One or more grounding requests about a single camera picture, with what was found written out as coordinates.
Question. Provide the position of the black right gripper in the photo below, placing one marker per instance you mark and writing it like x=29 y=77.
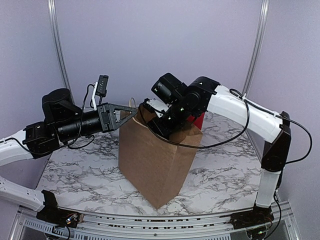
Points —
x=163 y=131

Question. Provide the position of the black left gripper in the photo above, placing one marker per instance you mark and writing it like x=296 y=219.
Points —
x=106 y=112

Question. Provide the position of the brown paper bag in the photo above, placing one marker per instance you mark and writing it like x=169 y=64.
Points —
x=157 y=169

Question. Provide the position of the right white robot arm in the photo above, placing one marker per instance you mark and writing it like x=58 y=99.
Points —
x=208 y=95

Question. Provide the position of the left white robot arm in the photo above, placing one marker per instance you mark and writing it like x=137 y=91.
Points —
x=35 y=141

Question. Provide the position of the red cylindrical holder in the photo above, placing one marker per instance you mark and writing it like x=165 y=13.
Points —
x=197 y=121

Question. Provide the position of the aluminium front rail base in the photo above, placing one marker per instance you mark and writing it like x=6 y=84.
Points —
x=103 y=226

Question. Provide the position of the aluminium frame post right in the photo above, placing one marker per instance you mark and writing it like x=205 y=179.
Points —
x=260 y=33

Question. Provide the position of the aluminium frame post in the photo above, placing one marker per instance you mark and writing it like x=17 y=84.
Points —
x=57 y=42
x=260 y=33

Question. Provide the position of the aluminium frame post left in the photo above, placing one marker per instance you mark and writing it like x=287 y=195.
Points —
x=57 y=42

